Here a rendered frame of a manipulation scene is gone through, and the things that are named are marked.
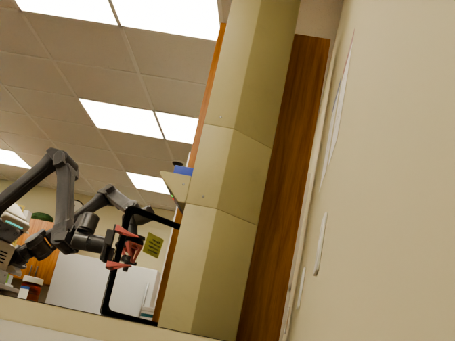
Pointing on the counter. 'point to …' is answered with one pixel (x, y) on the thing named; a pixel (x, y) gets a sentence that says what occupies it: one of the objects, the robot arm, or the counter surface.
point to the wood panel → (277, 185)
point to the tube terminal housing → (217, 235)
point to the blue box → (183, 170)
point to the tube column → (253, 67)
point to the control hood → (177, 186)
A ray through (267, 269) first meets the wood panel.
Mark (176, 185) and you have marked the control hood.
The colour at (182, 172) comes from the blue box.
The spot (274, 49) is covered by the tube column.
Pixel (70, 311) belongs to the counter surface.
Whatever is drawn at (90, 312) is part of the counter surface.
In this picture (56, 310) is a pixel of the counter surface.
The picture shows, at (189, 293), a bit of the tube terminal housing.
